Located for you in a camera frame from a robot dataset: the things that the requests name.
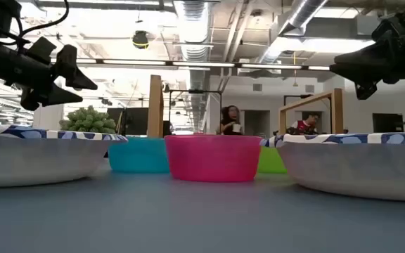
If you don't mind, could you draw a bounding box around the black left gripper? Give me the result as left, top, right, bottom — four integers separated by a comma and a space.
0, 37, 98, 112

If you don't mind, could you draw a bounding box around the blue patterned paper bowl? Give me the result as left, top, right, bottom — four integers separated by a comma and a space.
0, 124, 129, 188
260, 131, 405, 203

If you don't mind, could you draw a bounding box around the teal plastic bowl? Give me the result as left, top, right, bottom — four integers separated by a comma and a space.
108, 136, 171, 174

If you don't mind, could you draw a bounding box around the green plastic bowl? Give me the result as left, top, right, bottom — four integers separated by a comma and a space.
257, 146, 288, 174

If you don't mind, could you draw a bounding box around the white column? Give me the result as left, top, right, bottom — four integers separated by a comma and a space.
32, 103, 65, 131

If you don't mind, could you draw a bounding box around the bumpy green succulent plant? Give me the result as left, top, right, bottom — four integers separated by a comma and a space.
59, 105, 117, 134

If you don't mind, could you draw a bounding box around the black monitor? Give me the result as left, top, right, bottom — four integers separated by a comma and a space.
371, 112, 405, 134

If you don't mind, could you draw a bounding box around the person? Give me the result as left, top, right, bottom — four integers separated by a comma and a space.
219, 105, 245, 136
285, 112, 321, 136

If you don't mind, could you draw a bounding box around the black round ceiling device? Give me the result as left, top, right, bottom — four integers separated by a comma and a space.
131, 30, 150, 50

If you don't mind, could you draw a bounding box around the pink plastic bowl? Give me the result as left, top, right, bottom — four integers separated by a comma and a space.
164, 134, 263, 183

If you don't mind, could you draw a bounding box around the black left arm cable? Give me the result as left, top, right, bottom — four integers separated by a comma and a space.
18, 0, 70, 38

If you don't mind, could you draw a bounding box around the silver ceiling air duct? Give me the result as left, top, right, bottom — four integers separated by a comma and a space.
258, 0, 330, 65
172, 0, 211, 91

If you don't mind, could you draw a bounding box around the black metal stand frame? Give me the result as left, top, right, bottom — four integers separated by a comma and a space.
168, 89, 224, 135

